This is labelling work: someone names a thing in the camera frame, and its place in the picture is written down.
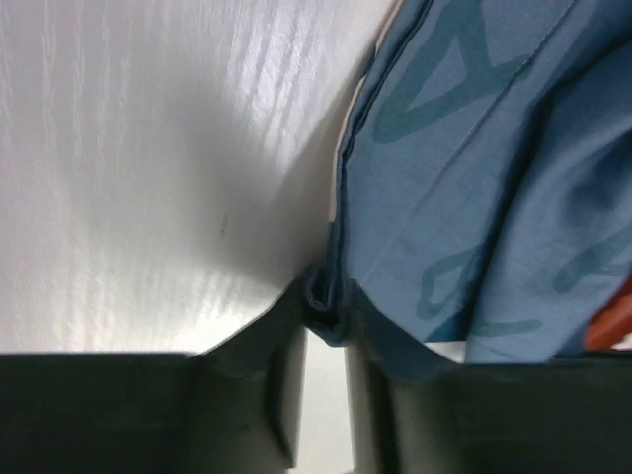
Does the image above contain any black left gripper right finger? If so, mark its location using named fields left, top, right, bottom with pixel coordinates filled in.
left=343, top=280, right=632, bottom=474

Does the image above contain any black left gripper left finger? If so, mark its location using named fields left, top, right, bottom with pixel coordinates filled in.
left=1, top=282, right=306, bottom=473

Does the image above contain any red round plastic plate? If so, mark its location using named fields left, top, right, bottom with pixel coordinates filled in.
left=584, top=295, right=631, bottom=352

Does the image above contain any blue letter-print cloth napkin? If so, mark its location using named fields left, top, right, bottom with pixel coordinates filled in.
left=306, top=1, right=631, bottom=376

